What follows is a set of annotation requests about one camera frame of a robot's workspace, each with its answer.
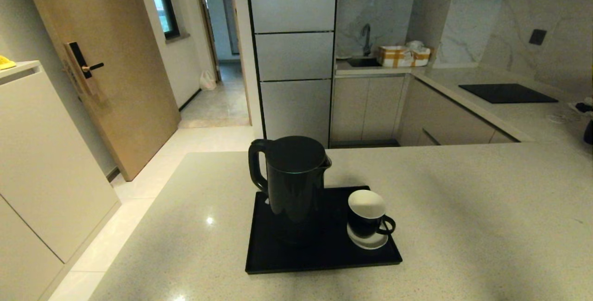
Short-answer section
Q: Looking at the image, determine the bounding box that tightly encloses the black electric kettle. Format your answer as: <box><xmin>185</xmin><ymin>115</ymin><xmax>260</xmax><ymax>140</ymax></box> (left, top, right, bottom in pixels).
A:
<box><xmin>248</xmin><ymin>135</ymin><xmax>333</xmax><ymax>239</ymax></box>

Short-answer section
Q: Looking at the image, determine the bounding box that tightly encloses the black cup white inside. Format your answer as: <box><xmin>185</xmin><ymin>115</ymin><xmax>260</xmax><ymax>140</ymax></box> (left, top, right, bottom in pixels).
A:
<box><xmin>347</xmin><ymin>189</ymin><xmax>397</xmax><ymax>239</ymax></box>

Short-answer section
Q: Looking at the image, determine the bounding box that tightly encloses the white saucer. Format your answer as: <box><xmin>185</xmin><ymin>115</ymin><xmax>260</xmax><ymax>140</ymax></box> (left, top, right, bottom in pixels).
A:
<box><xmin>347</xmin><ymin>223</ymin><xmax>389</xmax><ymax>250</ymax></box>

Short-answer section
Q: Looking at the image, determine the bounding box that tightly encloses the beige cabinet under sink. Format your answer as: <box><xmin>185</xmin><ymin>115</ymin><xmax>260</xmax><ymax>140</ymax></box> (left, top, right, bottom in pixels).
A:
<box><xmin>330</xmin><ymin>75</ymin><xmax>410</xmax><ymax>146</ymax></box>

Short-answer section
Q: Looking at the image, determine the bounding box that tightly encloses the grey refrigerator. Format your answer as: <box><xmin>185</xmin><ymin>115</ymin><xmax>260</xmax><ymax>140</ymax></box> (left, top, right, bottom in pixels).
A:
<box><xmin>244</xmin><ymin>0</ymin><xmax>340</xmax><ymax>149</ymax></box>

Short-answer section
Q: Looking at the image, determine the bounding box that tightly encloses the dark kitchen sink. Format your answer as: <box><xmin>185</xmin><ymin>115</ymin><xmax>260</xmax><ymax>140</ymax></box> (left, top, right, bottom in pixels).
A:
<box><xmin>347</xmin><ymin>56</ymin><xmax>381</xmax><ymax>68</ymax></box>

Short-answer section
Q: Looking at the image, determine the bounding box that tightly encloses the white plastic bag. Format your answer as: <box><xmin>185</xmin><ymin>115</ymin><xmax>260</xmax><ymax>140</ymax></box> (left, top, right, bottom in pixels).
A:
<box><xmin>199</xmin><ymin>69</ymin><xmax>217</xmax><ymax>91</ymax></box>

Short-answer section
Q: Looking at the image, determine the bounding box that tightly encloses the metal kitchen faucet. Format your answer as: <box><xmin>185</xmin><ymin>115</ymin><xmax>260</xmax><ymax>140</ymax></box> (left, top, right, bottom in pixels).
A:
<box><xmin>361</xmin><ymin>23</ymin><xmax>372</xmax><ymax>57</ymax></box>

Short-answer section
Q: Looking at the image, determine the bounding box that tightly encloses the cardboard box with yellow tape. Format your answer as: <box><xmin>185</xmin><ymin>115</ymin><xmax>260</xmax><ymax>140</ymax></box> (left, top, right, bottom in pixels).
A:
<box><xmin>376</xmin><ymin>45</ymin><xmax>431</xmax><ymax>68</ymax></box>

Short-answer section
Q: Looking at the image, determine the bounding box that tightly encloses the black rectangular serving tray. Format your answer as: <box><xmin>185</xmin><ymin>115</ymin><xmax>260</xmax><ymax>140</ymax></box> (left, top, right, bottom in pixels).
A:
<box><xmin>245</xmin><ymin>185</ymin><xmax>403</xmax><ymax>275</ymax></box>

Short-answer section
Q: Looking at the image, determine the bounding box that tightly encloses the beige cabinet under cooktop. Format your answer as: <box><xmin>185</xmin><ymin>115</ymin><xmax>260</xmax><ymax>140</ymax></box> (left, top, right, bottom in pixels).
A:
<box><xmin>397</xmin><ymin>76</ymin><xmax>517</xmax><ymax>147</ymax></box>

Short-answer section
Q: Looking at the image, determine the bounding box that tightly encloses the dark framed window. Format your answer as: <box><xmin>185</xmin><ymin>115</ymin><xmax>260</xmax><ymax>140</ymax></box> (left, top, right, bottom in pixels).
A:
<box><xmin>145</xmin><ymin>0</ymin><xmax>180</xmax><ymax>40</ymax></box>

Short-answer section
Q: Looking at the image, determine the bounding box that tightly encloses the light wooden door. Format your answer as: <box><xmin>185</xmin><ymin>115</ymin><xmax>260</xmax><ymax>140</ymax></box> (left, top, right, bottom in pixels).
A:
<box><xmin>19</xmin><ymin>0</ymin><xmax>182</xmax><ymax>182</ymax></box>

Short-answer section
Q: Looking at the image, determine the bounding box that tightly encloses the black induction cooktop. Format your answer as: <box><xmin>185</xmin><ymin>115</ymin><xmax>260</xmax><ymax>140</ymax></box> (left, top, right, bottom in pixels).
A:
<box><xmin>459</xmin><ymin>83</ymin><xmax>559</xmax><ymax>104</ymax></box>

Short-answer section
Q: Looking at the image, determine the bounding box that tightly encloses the white storage cabinet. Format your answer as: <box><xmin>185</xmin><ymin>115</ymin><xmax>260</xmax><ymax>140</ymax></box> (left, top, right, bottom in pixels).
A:
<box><xmin>0</xmin><ymin>60</ymin><xmax>122</xmax><ymax>301</ymax></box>

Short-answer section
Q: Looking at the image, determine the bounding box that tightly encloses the wooden door frame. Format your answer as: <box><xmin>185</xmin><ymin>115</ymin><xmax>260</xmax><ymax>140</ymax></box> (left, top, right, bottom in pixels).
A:
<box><xmin>194</xmin><ymin>0</ymin><xmax>222</xmax><ymax>82</ymax></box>

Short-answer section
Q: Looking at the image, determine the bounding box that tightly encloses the black bronze door lock handle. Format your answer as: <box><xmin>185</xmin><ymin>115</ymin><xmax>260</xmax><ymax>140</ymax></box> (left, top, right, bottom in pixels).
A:
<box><xmin>63</xmin><ymin>41</ymin><xmax>105</xmax><ymax>96</ymax></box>

